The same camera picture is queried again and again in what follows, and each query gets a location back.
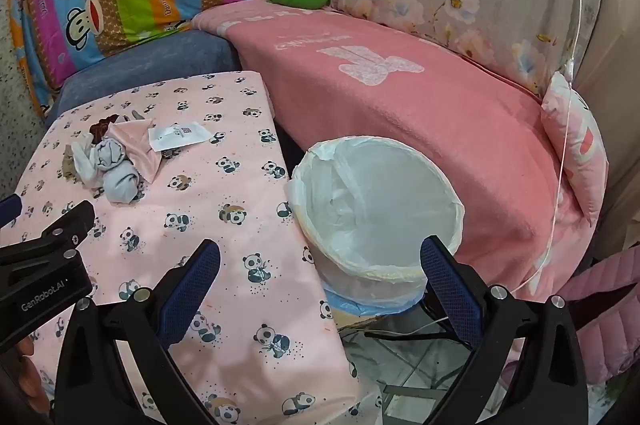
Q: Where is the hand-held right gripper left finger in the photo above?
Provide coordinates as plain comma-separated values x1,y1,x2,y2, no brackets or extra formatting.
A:
54,239,222,425

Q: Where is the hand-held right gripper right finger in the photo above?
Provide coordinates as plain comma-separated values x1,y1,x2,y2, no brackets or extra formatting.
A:
419,235,587,425

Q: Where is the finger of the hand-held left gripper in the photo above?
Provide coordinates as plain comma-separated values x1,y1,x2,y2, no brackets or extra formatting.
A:
0,200,97,280
0,195,24,227

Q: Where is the round bin with white liner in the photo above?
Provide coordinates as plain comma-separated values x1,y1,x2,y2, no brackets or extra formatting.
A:
286,136,465,316

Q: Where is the brown velvet scrunchie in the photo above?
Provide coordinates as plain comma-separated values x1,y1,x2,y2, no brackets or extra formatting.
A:
89,115,119,140

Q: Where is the pink panda-print cloth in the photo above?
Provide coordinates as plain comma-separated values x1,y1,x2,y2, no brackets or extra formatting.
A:
0,70,362,425

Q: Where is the white scrunchie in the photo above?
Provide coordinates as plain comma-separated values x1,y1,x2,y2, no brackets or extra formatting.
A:
70,140,109,186

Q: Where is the blue plastic bag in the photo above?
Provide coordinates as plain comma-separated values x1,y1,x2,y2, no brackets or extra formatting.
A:
324,289,427,319

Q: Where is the speckled grey cloth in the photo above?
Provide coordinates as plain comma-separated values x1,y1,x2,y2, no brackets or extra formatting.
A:
0,0,57,186

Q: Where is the white paper packet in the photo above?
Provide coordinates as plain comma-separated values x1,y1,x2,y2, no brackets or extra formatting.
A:
148,122,211,154

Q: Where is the pink padded jacket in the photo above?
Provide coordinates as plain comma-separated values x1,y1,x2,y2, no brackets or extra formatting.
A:
560,249,640,387

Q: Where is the pink blanket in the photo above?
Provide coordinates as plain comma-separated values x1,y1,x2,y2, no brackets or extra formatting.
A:
192,0,601,336

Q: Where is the pink and white pillow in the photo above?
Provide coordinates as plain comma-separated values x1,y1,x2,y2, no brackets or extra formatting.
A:
540,72,610,227

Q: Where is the blue sofa cushion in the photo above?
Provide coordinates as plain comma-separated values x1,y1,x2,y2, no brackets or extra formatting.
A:
42,27,243,126

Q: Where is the black wire stand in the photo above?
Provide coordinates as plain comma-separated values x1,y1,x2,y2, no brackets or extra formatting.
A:
364,300,474,349

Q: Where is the thin white cord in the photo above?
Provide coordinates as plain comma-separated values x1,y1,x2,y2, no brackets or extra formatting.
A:
519,0,585,292

